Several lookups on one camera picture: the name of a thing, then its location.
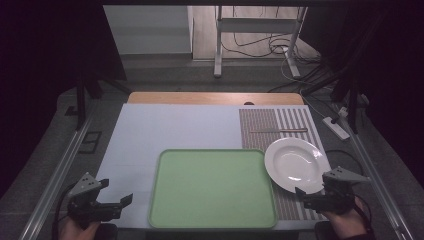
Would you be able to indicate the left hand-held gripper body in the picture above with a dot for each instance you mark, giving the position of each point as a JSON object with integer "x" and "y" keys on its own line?
{"x": 83, "y": 208}

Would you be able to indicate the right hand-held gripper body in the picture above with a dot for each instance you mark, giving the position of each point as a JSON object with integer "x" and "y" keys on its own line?
{"x": 336, "y": 200}

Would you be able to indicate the white plate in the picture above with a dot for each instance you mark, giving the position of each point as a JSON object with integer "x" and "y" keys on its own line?
{"x": 293, "y": 163}

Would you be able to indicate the person's right hand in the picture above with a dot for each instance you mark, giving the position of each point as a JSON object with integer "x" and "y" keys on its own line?
{"x": 346, "y": 224}

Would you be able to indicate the person's left hand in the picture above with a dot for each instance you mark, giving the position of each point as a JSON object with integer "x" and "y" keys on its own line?
{"x": 71, "y": 231}

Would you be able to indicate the white power strip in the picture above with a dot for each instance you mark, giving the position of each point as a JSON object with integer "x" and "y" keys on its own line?
{"x": 336, "y": 128}

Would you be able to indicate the wooden chopsticks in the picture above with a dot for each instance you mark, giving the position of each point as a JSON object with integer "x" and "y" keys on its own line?
{"x": 280, "y": 130}

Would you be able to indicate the striped placemat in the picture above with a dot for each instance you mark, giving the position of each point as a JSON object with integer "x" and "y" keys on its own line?
{"x": 258, "y": 126}

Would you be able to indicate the black metal stand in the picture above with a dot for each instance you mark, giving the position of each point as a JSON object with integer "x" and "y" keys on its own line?
{"x": 352, "y": 106}
{"x": 81, "y": 100}

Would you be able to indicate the pale blue table sheet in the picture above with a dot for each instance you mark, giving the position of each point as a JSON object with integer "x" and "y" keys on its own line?
{"x": 173, "y": 128}

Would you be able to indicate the green tray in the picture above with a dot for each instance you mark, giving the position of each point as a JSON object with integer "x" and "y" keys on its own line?
{"x": 213, "y": 188}

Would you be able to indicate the white panel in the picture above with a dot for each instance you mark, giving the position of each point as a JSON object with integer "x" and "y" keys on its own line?
{"x": 146, "y": 30}

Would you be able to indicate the white metal stand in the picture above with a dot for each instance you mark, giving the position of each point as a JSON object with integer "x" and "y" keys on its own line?
{"x": 256, "y": 25}

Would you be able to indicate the aluminium rail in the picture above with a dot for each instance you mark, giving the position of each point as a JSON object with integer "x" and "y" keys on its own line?
{"x": 56, "y": 180}
{"x": 376, "y": 176}

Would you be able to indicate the black rectangular floor frame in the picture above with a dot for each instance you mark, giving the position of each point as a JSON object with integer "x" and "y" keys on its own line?
{"x": 90, "y": 142}

